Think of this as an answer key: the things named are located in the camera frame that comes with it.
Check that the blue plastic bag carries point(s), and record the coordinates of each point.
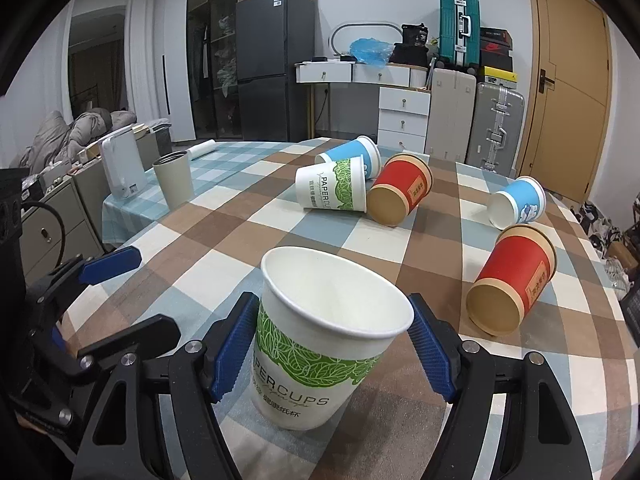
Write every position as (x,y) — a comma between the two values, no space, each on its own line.
(371,51)

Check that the beige suitcase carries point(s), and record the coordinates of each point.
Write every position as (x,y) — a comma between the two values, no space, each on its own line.
(450,115)

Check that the checked tablecloth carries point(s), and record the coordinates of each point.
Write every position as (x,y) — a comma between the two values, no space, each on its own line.
(350,240)

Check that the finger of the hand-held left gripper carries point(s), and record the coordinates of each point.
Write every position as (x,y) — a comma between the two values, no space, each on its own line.
(145,337)
(110,264)

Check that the grey drawer cabinet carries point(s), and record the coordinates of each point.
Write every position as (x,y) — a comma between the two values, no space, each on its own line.
(60,220)

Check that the teal suitcase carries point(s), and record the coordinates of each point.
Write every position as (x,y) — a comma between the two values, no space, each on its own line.
(457,25)

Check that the oval mirror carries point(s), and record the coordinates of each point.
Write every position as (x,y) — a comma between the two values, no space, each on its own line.
(345,30)

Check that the red paper cup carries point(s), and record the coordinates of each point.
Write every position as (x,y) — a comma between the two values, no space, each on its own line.
(515,275)
(402,185)

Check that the blue paper cup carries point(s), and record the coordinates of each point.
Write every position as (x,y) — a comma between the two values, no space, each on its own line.
(522,202)
(350,152)

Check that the glass door wardrobe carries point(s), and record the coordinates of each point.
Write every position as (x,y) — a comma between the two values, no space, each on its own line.
(212,50)

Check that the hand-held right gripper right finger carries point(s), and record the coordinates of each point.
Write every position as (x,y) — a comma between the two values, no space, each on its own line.
(431,360)

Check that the black and red shoe box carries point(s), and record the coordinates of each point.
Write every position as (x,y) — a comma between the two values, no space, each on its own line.
(496,39)

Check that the white dresser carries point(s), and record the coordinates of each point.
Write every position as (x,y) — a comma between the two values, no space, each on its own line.
(402,120)

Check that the dark grey refrigerator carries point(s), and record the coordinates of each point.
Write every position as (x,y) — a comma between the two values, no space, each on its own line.
(272,60)

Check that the black bag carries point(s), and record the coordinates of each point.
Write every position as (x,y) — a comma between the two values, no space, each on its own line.
(414,35)

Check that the wooden door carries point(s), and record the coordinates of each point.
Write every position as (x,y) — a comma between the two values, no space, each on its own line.
(565,110)

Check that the silver suitcase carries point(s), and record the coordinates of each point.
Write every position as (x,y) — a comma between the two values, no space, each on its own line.
(495,130)

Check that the beige insulated tumbler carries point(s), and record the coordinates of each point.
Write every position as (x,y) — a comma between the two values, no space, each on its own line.
(173,182)

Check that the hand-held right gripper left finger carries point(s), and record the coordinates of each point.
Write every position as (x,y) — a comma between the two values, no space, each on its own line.
(231,355)

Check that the white curtain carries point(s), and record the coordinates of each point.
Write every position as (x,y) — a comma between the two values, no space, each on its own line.
(147,60)

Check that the white paper roll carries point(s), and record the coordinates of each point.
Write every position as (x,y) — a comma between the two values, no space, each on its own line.
(201,149)

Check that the white green-leaf paper cup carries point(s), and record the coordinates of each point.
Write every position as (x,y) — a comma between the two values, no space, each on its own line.
(327,187)
(320,340)

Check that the yellow and black shoe box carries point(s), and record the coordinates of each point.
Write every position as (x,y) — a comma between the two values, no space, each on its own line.
(497,75)

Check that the grey blanket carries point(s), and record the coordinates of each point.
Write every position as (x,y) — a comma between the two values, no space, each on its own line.
(75,132)

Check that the white tabletop appliance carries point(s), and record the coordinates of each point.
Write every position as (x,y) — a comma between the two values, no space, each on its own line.
(122,162)

